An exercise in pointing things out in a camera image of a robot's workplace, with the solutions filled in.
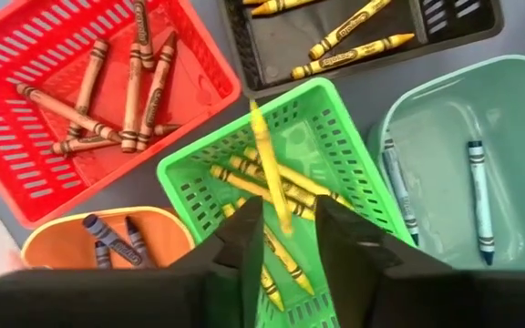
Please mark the green slotted basket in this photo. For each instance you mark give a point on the green slotted basket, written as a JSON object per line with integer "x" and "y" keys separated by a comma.
{"x": 299, "y": 136}

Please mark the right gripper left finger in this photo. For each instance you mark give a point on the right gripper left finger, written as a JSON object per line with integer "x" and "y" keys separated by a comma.
{"x": 107, "y": 300}

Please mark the teal plastic bin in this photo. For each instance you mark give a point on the teal plastic bin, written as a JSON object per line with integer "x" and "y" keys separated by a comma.
{"x": 445, "y": 136}

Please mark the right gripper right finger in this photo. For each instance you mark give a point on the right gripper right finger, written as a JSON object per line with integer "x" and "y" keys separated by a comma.
{"x": 426, "y": 300}

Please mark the orange plastic bin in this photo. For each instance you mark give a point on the orange plastic bin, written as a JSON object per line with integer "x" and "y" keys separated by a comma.
{"x": 171, "y": 232}

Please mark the red slotted basket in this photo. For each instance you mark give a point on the red slotted basket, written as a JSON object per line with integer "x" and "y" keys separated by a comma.
{"x": 189, "y": 91}

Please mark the purple crayon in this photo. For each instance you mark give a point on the purple crayon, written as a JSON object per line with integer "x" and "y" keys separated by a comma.
{"x": 103, "y": 255}
{"x": 112, "y": 241}
{"x": 136, "y": 237}

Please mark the yellow-green crayon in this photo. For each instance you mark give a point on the yellow-green crayon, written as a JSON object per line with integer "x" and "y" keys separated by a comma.
{"x": 246, "y": 167}
{"x": 290, "y": 264}
{"x": 235, "y": 181}
{"x": 308, "y": 183}
{"x": 271, "y": 289}
{"x": 269, "y": 173}

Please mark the black slotted basket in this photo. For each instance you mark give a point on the black slotted basket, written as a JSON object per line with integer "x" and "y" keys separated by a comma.
{"x": 299, "y": 45}

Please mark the teal blue crayon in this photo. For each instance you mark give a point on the teal blue crayon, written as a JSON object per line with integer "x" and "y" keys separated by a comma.
{"x": 399, "y": 191}
{"x": 480, "y": 200}

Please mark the yellow crayon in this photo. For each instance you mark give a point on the yellow crayon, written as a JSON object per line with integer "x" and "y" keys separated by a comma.
{"x": 281, "y": 6}
{"x": 351, "y": 55}
{"x": 349, "y": 26}

